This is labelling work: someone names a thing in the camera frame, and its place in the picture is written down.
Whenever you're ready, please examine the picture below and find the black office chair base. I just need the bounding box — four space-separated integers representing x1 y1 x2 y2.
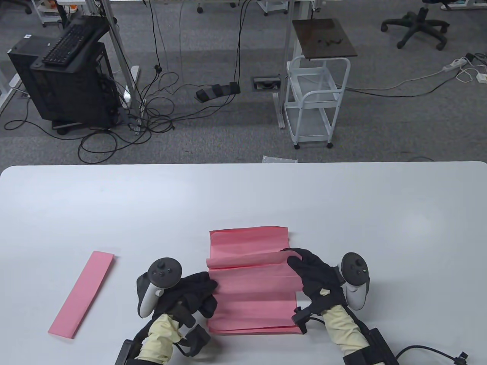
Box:
381 0 450 51

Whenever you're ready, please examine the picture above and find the black computer tower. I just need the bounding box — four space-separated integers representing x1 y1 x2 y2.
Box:
8 35 119 130

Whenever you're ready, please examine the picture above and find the grey metal desk leg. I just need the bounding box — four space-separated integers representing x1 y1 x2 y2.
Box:
84 0 140 134

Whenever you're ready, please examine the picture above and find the person's right forearm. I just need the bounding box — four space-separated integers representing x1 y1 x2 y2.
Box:
321 304 372 359

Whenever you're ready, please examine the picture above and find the person's left hand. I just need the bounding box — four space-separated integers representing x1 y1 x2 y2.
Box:
152 271 219 326

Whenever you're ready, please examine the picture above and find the tangle of black floor cables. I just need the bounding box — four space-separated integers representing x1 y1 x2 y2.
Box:
3 0 253 165

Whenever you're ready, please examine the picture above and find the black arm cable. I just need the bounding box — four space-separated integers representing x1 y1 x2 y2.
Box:
396 344 469 365

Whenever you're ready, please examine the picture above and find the black foot pedal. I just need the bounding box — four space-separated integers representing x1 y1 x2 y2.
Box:
195 82 242 103

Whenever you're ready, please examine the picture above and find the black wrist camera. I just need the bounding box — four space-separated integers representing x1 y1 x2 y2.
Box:
176 324 212 358
291 306 325 335

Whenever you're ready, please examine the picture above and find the black keyboard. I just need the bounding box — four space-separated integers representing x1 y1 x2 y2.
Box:
41 24 96 67

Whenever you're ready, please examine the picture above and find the white power strip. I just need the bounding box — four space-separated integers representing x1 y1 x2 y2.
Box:
442 57 469 72

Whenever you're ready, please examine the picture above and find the white desk foot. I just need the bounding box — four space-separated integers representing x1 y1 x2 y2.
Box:
0 68 24 115

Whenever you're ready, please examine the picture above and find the grey white handheld controller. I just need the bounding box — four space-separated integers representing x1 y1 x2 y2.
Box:
339 252 371 311
136 257 183 319

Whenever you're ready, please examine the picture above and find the person's left forearm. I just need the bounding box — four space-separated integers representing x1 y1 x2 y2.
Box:
134 314 184 365

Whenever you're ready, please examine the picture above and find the dark brown board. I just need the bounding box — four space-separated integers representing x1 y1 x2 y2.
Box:
291 18 358 61

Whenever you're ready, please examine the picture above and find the white storage cart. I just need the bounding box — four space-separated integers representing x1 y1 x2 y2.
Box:
256 0 290 16
30 0 70 28

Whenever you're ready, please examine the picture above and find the pink paper sheet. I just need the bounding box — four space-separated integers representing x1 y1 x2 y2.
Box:
205 250 302 331
208 325 302 335
209 226 290 265
48 251 115 339

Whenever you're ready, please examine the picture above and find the metal floor socket box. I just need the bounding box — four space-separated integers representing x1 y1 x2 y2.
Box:
251 77 282 91

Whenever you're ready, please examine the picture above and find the person's right hand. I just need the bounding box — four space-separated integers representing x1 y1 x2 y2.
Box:
281 248 349 311

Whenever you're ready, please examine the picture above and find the white wire cart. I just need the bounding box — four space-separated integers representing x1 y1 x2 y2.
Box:
285 56 352 149

